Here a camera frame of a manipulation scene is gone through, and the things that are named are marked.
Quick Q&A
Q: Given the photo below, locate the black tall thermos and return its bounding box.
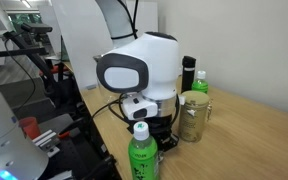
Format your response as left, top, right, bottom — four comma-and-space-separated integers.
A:
181, 56, 196, 92

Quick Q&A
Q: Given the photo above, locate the large green tea bottle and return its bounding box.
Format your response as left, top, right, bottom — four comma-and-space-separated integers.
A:
128, 121, 159, 180

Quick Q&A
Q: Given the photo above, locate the black thick cable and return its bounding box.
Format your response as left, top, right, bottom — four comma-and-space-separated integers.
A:
91, 96, 128, 120

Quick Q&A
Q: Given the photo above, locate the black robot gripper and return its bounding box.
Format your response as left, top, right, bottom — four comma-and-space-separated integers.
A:
127, 114, 180, 153

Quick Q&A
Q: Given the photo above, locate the small green tea bottle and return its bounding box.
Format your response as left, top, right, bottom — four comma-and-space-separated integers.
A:
191, 70, 208, 93

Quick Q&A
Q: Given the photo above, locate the small silver lid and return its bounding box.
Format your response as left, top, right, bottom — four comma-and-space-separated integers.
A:
157, 151, 164, 162

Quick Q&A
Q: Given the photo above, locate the aluminium bracket block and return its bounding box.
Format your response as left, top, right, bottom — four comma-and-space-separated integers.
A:
33, 130, 60, 158

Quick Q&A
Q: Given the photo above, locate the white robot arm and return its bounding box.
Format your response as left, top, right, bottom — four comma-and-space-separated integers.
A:
95, 0, 179, 152

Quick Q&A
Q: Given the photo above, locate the red plastic cup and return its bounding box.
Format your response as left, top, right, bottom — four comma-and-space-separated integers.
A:
19, 117, 41, 139

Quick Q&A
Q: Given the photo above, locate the black camera on stand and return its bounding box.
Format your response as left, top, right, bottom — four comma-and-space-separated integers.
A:
21, 23, 52, 34

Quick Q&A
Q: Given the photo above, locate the white backdrop board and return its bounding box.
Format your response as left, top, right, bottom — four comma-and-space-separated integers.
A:
51, 0, 158, 89

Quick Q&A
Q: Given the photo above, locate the white foreground robot base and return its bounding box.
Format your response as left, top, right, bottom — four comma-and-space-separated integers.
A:
0, 92, 49, 180

